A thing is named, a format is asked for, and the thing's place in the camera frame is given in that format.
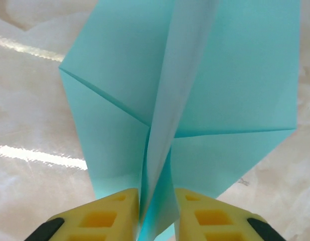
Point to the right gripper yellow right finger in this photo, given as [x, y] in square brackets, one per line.
[185, 208]

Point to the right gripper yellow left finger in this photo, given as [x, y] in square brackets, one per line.
[130, 208]

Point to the light blue paper sheet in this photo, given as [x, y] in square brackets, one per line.
[120, 75]

